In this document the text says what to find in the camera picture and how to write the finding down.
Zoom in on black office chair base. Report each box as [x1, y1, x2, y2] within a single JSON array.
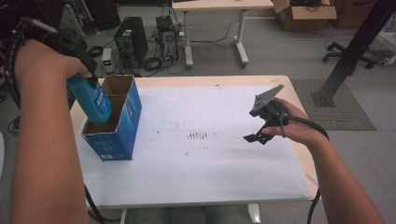
[[321, 41, 378, 70]]

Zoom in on black curtain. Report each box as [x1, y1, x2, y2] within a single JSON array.
[[0, 0, 89, 45]]

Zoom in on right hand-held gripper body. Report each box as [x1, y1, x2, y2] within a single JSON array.
[[248, 84, 290, 128]]

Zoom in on blue cardboard box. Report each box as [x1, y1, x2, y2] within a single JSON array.
[[81, 74, 143, 161]]

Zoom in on blue bottle with white cap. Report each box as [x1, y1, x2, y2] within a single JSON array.
[[66, 73, 113, 125]]

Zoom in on white object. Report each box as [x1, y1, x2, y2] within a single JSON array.
[[378, 53, 396, 68]]

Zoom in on black computer tower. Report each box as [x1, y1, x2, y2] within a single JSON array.
[[113, 16, 149, 70]]

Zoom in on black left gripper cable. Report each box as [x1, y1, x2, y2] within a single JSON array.
[[2, 17, 108, 224]]

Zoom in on bundle of black floor cables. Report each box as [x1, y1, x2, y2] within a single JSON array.
[[7, 115, 21, 136]]

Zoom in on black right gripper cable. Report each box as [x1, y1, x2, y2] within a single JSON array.
[[279, 113, 331, 224]]

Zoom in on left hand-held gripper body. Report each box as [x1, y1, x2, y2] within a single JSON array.
[[38, 4, 99, 76]]

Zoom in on black metal beam stand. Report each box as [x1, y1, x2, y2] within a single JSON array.
[[310, 0, 396, 108]]

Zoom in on light wooden desk white legs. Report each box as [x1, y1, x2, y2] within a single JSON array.
[[171, 0, 275, 70]]

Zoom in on white table leg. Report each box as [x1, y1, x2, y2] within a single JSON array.
[[247, 203, 262, 224]]

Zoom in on grey floor mat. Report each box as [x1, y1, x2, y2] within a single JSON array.
[[290, 78, 377, 132]]

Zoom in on coiled black cable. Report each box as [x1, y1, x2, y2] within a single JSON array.
[[86, 45, 105, 59]]

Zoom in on person's right hand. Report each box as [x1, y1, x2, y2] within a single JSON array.
[[262, 96, 328, 149]]

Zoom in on open brown cardboard box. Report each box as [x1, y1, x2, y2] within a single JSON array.
[[271, 0, 338, 32]]

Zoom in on person's left hand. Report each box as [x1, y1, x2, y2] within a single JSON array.
[[13, 38, 93, 91]]

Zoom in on brown cabinet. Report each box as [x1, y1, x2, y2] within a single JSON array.
[[330, 0, 379, 30]]

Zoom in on open computer case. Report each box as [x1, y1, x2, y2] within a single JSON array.
[[155, 15, 180, 63]]

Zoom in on loose black floor cable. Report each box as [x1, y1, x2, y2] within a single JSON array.
[[190, 21, 233, 63]]

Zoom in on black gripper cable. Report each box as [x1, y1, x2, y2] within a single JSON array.
[[279, 113, 331, 224], [2, 17, 108, 224]]

